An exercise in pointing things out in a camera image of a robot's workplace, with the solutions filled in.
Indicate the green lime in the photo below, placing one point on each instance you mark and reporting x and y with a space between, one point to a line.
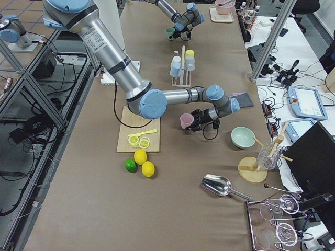
130 165

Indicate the aluminium frame post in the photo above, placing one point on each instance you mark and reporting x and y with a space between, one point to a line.
271 39

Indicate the wooden mug tree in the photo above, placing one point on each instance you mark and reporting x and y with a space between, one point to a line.
254 169

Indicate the pink plastic cup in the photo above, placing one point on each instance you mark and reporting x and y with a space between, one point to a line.
186 120

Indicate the beige plastic tray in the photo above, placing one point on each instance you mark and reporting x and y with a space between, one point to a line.
219 18

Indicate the yellow plastic cup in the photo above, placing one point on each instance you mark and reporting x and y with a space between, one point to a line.
189 53

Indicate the pink bowl with ice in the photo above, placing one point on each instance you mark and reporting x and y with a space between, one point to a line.
224 7

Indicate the metal scoop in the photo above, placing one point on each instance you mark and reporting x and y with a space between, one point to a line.
221 186

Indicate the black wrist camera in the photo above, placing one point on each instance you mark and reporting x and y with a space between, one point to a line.
216 124

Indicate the white wire cup holder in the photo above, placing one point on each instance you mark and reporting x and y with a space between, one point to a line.
185 78

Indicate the wooden cutting board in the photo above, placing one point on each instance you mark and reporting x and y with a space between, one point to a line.
136 122

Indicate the blue teach pendant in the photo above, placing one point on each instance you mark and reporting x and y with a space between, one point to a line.
306 103
298 127

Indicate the grey folded cloth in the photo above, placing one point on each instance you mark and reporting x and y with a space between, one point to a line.
243 99

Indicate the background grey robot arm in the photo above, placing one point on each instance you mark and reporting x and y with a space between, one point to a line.
11 28

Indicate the grey plastic cup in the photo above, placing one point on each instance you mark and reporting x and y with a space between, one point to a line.
190 63

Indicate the mint green bowl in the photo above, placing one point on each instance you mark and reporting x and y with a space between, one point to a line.
242 137

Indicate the white plastic cup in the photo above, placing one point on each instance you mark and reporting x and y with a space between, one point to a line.
176 61

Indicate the clear glass mug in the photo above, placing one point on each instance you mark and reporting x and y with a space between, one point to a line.
264 160

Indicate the wire glass rack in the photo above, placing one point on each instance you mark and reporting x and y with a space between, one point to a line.
271 223

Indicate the lemon slice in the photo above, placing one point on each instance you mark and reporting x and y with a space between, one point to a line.
133 140
144 142

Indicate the green plastic cup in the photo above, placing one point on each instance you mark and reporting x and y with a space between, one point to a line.
168 32

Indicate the black monitor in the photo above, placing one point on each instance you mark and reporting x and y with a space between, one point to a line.
312 162

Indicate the blue plastic cup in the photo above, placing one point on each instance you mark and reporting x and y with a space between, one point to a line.
175 70

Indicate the whole yellow lemon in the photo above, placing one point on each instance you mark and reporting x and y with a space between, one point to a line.
140 156
148 169

